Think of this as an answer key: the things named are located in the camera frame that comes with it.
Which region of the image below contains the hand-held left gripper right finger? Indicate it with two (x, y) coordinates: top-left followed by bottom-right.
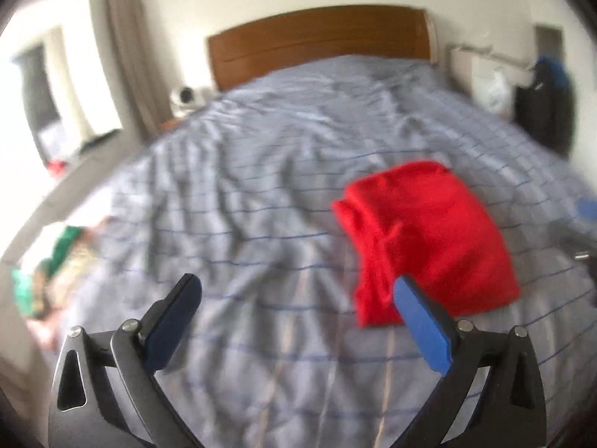
(393, 275), (548, 448)

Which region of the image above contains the white plastic bag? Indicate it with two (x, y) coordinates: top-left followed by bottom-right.
(478, 68), (509, 113)

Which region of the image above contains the white desk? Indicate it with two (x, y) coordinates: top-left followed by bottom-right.
(445, 42), (537, 113)

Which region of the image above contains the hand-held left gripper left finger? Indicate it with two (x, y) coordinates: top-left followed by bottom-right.
(49, 273), (206, 448)

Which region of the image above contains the teal cloth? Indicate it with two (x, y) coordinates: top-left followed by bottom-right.
(12, 268), (38, 313)

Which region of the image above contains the green cloth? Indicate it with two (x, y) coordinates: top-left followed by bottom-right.
(44, 225), (87, 271)

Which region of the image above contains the window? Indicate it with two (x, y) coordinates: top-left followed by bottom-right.
(0, 0), (124, 173)

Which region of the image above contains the wooden headboard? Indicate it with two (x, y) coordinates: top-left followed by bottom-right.
(206, 4), (439, 91)

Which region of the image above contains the small white fan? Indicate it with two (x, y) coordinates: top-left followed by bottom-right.
(170, 86), (197, 115)

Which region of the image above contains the beige curtain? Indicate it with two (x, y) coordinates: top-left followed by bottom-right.
(105, 0), (164, 141)

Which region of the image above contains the black and blue jacket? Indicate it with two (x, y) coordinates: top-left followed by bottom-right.
(515, 55), (574, 155)

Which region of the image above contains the blue checked bed sheet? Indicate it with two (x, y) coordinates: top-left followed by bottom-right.
(28, 55), (597, 448)

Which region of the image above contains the red knitted sweater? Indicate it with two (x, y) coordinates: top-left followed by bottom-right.
(331, 160), (522, 329)

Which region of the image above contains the white window bench cabinet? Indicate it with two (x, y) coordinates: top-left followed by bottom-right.
(0, 131), (154, 262)

